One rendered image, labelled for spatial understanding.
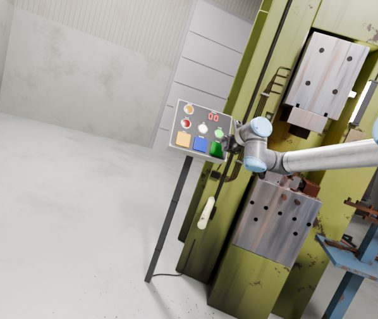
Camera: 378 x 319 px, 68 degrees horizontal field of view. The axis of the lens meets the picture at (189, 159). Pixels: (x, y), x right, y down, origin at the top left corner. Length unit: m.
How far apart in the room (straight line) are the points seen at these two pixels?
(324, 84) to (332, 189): 0.65
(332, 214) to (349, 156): 1.05
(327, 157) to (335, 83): 0.78
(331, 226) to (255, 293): 0.64
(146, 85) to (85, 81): 1.05
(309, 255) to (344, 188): 0.50
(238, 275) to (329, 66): 1.33
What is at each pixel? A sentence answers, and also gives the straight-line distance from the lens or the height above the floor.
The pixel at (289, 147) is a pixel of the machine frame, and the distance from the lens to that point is 2.22.
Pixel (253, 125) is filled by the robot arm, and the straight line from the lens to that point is 1.17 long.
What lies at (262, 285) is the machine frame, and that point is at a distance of 1.96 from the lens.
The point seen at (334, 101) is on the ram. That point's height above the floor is 1.46.
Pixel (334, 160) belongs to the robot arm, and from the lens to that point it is 1.05.
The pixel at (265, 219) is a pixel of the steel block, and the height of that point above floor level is 0.70.
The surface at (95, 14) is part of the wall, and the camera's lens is 5.25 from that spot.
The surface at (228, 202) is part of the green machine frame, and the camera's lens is 1.94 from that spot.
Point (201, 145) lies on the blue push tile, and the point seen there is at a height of 1.01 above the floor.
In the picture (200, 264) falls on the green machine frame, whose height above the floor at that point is 0.14.
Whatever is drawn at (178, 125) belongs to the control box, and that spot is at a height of 1.07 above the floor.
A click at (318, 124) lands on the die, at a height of 1.31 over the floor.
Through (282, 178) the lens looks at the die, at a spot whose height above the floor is 0.96.
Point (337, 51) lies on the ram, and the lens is 1.79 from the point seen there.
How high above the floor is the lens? 1.25
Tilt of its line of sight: 13 degrees down
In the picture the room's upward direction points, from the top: 19 degrees clockwise
